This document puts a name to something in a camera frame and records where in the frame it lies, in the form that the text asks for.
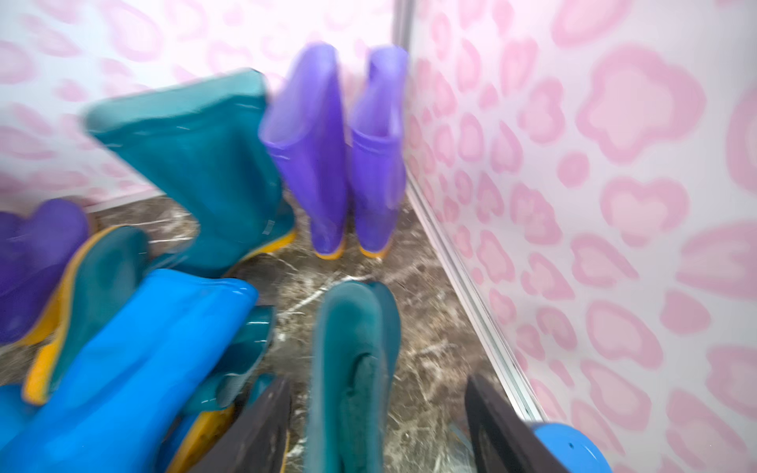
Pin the teal boot behind blue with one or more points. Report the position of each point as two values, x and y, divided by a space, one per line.
98 281

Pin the purple rain boot small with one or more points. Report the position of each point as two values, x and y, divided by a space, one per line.
303 131
377 171

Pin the blue rain boot yellow sole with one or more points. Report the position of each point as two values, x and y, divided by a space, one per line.
122 392

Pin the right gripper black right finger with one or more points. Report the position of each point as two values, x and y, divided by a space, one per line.
501 441

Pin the right aluminium frame post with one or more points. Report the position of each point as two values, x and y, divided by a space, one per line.
402 22

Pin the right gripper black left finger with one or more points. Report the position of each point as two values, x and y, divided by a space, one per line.
259 438

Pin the teal rain boot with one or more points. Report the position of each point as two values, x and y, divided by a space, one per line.
199 144
356 343

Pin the large teal boot yellow sole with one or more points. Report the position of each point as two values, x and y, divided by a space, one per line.
210 411

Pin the large purple boot back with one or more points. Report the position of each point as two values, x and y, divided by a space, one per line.
35 251

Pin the blue cap water bottle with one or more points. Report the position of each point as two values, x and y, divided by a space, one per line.
573 449

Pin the teal rain boot upright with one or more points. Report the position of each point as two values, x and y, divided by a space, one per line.
199 144

